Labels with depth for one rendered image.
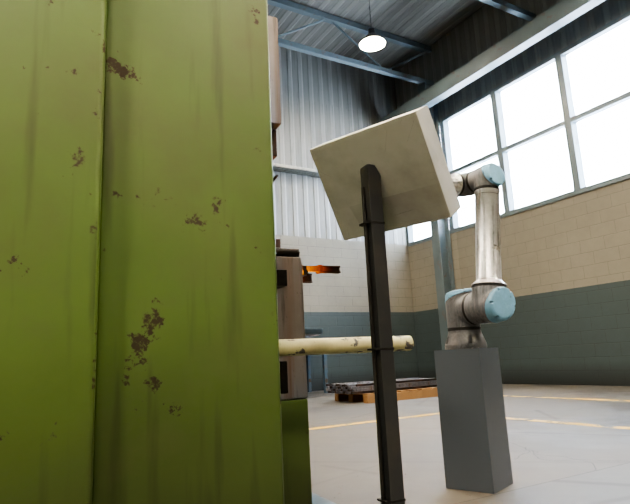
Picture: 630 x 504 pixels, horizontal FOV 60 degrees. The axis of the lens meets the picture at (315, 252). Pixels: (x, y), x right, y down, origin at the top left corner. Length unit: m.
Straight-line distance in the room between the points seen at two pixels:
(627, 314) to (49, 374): 8.48
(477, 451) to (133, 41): 2.04
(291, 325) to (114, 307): 0.62
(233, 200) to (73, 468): 0.70
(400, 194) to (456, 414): 1.38
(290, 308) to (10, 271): 0.85
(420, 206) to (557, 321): 8.38
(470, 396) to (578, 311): 7.05
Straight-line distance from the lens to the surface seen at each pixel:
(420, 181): 1.41
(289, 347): 1.47
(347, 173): 1.50
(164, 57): 1.54
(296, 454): 1.75
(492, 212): 2.60
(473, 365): 2.54
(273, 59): 1.98
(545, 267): 9.87
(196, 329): 1.34
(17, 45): 1.39
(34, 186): 1.27
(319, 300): 10.80
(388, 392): 1.37
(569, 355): 9.65
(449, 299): 2.63
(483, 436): 2.55
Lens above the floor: 0.58
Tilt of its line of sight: 11 degrees up
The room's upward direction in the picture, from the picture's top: 3 degrees counter-clockwise
